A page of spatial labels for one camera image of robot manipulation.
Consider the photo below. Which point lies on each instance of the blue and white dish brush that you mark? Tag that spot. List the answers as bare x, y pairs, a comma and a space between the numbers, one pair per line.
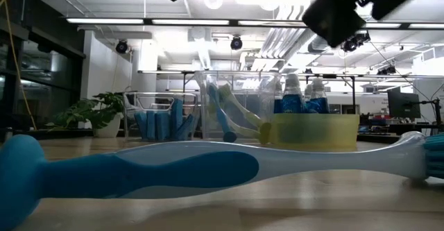
222, 120
156, 172

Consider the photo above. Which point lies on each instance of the overhead light bar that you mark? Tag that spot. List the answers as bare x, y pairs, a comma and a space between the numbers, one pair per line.
190, 21

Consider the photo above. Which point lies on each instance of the clear plastic storage bin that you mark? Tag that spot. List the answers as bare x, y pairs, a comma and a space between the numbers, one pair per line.
249, 85

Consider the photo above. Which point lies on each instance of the black computer monitor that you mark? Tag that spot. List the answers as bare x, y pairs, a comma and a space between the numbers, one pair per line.
404, 102

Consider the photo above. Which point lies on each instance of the yellow plastic bin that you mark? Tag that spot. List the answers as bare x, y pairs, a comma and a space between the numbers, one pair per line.
329, 134

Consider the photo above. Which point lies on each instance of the green leafy plant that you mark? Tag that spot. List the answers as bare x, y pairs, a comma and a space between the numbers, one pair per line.
90, 111

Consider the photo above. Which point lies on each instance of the white plant pot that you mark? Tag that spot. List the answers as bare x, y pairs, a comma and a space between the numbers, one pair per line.
111, 127

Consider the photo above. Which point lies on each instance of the black round ceiling camera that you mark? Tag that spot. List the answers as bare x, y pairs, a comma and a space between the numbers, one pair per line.
121, 46
236, 43

